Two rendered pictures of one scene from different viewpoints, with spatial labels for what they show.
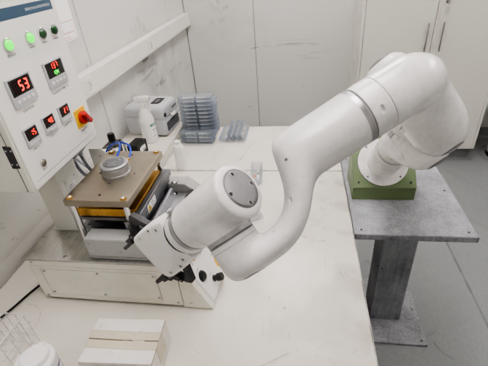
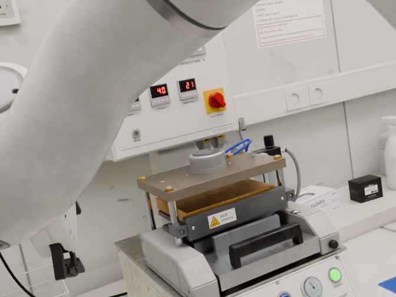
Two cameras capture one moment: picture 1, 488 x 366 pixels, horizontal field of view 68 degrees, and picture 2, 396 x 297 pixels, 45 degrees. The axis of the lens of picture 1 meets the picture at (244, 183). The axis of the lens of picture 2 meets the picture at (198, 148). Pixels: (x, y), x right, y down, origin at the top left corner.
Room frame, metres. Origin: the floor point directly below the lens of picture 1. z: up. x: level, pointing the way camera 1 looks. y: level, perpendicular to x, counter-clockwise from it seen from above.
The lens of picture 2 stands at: (0.31, -0.45, 1.33)
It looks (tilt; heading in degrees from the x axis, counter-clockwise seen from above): 10 degrees down; 55
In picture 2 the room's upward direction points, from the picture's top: 10 degrees counter-clockwise
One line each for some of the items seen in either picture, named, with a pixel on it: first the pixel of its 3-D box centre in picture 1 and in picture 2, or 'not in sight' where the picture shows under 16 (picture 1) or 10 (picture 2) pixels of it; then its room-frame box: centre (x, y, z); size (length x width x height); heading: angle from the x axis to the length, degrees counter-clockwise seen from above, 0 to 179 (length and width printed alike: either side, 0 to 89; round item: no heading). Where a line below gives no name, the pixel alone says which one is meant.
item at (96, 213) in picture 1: (122, 184); (215, 187); (0.91, 0.36, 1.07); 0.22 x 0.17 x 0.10; 169
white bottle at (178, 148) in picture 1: (179, 154); not in sight; (1.54, 0.30, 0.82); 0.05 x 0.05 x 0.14
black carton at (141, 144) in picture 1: (137, 147); (365, 188); (1.63, 0.51, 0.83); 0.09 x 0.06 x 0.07; 162
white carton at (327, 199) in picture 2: not in sight; (301, 207); (1.39, 0.58, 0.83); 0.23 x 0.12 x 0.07; 179
